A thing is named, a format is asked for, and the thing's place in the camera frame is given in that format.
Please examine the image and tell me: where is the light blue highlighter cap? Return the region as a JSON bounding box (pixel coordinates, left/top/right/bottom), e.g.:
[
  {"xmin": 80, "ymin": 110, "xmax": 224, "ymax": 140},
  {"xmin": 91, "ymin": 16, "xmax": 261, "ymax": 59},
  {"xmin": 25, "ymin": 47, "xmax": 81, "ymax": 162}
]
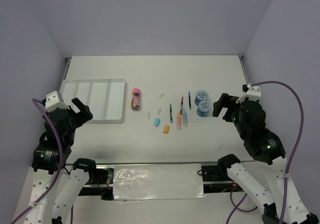
[{"xmin": 154, "ymin": 118, "xmax": 161, "ymax": 127}]

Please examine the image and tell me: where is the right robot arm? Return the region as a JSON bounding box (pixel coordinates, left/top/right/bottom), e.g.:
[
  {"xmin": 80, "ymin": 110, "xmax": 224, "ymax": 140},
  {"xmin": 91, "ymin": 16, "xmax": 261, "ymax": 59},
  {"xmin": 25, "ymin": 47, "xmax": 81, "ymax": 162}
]
[{"xmin": 212, "ymin": 93, "xmax": 320, "ymax": 224}]

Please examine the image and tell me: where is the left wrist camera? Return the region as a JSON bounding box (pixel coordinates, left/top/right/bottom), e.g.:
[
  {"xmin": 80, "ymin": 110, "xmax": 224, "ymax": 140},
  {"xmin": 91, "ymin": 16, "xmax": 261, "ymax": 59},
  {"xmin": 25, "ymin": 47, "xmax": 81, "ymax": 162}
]
[{"xmin": 44, "ymin": 91, "xmax": 70, "ymax": 112}]

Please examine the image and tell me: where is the pink capped pencil tube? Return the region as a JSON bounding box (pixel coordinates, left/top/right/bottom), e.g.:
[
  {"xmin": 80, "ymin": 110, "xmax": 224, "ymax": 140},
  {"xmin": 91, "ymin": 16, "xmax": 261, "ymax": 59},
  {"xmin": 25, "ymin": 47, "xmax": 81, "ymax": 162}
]
[{"xmin": 131, "ymin": 88, "xmax": 141, "ymax": 111}]

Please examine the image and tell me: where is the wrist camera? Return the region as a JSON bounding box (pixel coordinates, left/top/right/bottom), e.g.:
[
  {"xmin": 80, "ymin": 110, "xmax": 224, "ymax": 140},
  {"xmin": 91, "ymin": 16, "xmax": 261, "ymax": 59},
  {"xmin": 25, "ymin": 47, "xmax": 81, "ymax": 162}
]
[
  {"xmin": 44, "ymin": 91, "xmax": 70, "ymax": 112},
  {"xmin": 236, "ymin": 84, "xmax": 262, "ymax": 103}
]

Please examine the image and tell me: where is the dark blue pen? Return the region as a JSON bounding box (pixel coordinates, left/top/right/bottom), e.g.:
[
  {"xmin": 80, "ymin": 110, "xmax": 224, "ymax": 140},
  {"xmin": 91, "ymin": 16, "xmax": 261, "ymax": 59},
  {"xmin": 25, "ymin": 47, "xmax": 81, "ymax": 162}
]
[{"xmin": 188, "ymin": 91, "xmax": 192, "ymax": 110}]

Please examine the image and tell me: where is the silver foil panel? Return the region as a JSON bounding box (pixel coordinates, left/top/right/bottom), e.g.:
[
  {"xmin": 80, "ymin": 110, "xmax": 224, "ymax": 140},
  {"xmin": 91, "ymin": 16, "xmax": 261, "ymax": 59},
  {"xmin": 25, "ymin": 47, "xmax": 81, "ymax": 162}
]
[{"xmin": 113, "ymin": 164, "xmax": 206, "ymax": 201}]

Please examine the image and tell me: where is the white divided plastic tray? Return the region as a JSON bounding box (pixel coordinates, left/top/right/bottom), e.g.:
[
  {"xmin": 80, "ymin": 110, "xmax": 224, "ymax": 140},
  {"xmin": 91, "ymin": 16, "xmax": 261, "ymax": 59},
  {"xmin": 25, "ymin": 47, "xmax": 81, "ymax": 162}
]
[{"xmin": 60, "ymin": 79, "xmax": 126, "ymax": 124}]

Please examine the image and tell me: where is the teal pen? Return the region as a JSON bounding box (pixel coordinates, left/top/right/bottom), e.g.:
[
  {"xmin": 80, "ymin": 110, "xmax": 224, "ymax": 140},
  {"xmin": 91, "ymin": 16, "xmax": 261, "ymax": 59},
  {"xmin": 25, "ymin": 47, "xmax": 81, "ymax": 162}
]
[{"xmin": 169, "ymin": 103, "xmax": 173, "ymax": 123}]

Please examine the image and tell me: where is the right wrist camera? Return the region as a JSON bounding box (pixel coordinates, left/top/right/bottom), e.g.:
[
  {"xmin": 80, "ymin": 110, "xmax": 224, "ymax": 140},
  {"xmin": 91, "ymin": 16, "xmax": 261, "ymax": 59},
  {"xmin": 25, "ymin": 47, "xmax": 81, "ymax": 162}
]
[{"xmin": 236, "ymin": 84, "xmax": 262, "ymax": 103}]

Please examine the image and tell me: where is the blue paint jar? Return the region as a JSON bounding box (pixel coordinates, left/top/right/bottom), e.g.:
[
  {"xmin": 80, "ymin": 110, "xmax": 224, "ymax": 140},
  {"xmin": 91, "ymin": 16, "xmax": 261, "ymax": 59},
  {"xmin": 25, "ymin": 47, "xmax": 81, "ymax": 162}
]
[
  {"xmin": 194, "ymin": 90, "xmax": 209, "ymax": 106},
  {"xmin": 196, "ymin": 100, "xmax": 211, "ymax": 117}
]

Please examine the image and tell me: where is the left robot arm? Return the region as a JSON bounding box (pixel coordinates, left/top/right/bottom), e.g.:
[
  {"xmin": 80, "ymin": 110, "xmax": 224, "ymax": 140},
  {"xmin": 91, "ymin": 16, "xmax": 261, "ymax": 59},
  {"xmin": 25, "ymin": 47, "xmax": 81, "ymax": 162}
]
[{"xmin": 12, "ymin": 93, "xmax": 98, "ymax": 224}]

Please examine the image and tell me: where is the red pen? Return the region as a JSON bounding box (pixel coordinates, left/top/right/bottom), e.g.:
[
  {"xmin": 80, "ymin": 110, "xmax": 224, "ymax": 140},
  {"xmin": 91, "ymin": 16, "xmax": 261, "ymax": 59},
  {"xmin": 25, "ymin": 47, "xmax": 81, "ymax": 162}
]
[{"xmin": 179, "ymin": 96, "xmax": 184, "ymax": 115}]

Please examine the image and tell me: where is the orange highlighter cap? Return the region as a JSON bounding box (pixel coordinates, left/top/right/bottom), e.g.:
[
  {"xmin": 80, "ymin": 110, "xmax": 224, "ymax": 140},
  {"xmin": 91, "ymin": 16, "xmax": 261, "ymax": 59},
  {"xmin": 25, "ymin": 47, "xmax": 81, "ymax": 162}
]
[{"xmin": 163, "ymin": 125, "xmax": 170, "ymax": 134}]

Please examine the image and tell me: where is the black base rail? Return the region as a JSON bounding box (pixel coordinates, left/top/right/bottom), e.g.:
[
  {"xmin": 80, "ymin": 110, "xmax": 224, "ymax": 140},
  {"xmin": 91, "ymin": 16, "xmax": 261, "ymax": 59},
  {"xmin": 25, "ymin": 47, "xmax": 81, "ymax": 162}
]
[{"xmin": 79, "ymin": 162, "xmax": 236, "ymax": 201}]

